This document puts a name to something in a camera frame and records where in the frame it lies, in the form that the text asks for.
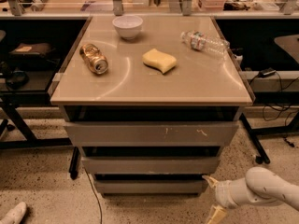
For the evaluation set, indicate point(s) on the black power adapter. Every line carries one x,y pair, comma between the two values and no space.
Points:
267,72

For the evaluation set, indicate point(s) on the white shoe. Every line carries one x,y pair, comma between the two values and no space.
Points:
15,215

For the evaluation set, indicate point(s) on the black headphones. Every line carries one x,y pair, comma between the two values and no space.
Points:
17,80

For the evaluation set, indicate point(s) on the crushed gold soda can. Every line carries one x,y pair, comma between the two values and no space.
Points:
94,59

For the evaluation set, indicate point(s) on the grey bottom drawer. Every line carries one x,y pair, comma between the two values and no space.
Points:
150,187

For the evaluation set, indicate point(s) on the black table leg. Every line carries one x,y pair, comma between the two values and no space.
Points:
262,157
73,168

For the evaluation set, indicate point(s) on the grey middle drawer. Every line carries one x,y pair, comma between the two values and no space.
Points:
150,165

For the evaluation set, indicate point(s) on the yellow sponge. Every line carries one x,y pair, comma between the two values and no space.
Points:
159,60

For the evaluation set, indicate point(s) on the grey drawer cabinet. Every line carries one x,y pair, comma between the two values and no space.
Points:
200,87

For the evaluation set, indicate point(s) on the black bag on shelf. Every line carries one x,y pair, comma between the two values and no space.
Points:
36,51

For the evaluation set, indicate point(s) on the black table leg left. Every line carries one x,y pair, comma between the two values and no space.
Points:
73,168

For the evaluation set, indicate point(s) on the grey top drawer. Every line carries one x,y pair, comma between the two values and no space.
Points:
150,134

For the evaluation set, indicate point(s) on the grey drawer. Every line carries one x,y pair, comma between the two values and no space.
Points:
150,165
150,187
150,134

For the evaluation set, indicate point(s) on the white ceramic bowl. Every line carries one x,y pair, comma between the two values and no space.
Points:
128,26

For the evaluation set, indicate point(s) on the clear plastic water bottle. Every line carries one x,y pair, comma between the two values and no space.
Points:
205,43

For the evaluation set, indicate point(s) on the black table leg right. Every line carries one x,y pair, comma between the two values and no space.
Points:
262,157

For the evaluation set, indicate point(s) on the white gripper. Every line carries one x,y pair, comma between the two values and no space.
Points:
222,194

